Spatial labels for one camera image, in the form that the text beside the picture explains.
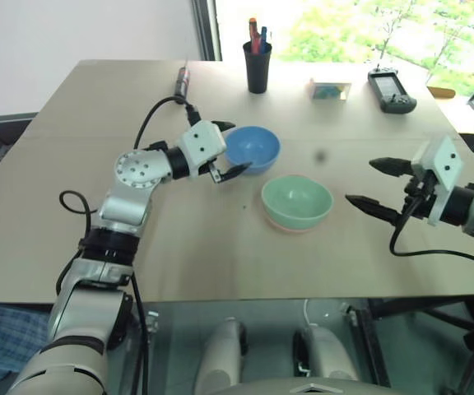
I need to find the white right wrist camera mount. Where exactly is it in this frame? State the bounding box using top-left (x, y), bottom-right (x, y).
top-left (410, 133), bottom-right (467, 226)

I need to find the yellow flat object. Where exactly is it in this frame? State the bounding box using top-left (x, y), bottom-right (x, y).
top-left (425, 85), bottom-right (457, 100)

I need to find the orange red marker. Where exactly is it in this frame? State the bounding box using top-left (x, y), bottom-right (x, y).
top-left (248, 16), bottom-right (262, 55)

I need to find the blue plaid cloth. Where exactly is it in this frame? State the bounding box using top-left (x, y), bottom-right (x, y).
top-left (0, 302), bottom-right (52, 383)

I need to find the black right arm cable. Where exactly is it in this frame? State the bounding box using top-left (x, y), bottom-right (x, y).
top-left (388, 197), bottom-right (474, 276)

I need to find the black red pen-shaped tool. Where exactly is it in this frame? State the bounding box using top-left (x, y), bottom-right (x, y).
top-left (173, 60), bottom-right (192, 105)

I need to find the green bowl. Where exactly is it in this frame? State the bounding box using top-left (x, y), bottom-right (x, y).
top-left (260, 174), bottom-right (335, 230)

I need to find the dark window frame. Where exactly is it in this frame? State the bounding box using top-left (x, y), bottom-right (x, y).
top-left (190, 0), bottom-right (224, 63)

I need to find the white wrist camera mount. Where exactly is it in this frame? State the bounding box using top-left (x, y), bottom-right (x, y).
top-left (177, 120), bottom-right (228, 178)
top-left (410, 133), bottom-right (467, 226)

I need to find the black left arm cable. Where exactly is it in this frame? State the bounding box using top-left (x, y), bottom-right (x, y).
top-left (132, 95), bottom-right (202, 150)

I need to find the white cable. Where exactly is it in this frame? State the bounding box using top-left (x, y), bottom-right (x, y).
top-left (302, 299), bottom-right (318, 330)

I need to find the blue bowl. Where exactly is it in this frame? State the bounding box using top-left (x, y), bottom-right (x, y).
top-left (223, 125), bottom-right (281, 176)

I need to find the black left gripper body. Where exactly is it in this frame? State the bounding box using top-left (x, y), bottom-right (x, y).
top-left (207, 158), bottom-right (226, 184)

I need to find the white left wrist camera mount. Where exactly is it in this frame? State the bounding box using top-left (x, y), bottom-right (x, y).
top-left (177, 120), bottom-right (228, 178)

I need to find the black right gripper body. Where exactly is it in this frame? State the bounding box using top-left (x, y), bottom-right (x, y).
top-left (401, 164), bottom-right (440, 222)

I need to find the pink bowl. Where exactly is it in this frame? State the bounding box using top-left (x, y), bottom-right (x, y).
top-left (266, 212), bottom-right (325, 237)

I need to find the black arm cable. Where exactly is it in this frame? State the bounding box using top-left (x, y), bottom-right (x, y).
top-left (388, 197), bottom-right (474, 276)
top-left (132, 95), bottom-right (202, 150)

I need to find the silver robot leg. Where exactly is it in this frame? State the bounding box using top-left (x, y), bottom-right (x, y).
top-left (193, 317), bottom-right (249, 395)
top-left (293, 324), bottom-right (360, 384)

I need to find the black table frame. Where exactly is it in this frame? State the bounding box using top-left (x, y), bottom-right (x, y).
top-left (354, 292), bottom-right (474, 395)

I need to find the black pen cup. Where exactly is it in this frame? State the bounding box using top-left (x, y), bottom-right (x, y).
top-left (243, 40), bottom-right (273, 95)

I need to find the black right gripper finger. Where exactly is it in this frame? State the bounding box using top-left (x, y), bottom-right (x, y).
top-left (345, 194), bottom-right (403, 225)
top-left (368, 157), bottom-right (413, 179)

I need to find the black handheld remote controller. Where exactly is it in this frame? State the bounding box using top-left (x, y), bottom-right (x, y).
top-left (366, 64), bottom-right (419, 114)

